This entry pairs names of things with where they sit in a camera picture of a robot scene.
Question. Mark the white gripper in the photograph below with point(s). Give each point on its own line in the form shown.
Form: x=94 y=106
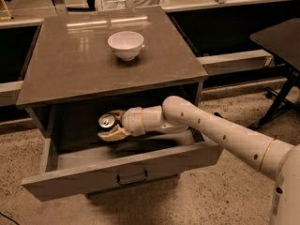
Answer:
x=132 y=121

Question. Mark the blue pepsi can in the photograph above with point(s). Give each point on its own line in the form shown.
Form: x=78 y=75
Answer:
x=106 y=121

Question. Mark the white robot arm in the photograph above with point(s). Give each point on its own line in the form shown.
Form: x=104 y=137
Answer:
x=276 y=159

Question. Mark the open grey top drawer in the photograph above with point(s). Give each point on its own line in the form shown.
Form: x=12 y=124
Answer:
x=75 y=162

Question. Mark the grey cabinet with countertop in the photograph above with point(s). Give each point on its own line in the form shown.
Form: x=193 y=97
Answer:
x=73 y=61

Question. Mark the white ceramic bowl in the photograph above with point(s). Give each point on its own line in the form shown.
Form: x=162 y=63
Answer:
x=126 y=45

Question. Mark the clear plastic bin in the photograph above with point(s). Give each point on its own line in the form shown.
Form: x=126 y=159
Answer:
x=121 y=4

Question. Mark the yellow object at left edge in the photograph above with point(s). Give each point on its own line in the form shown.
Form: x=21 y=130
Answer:
x=4 y=11

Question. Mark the black table with wheeled base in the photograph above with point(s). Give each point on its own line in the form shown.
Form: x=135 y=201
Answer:
x=283 y=41

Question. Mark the black drawer handle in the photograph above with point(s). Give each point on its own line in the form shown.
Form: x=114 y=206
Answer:
x=131 y=180

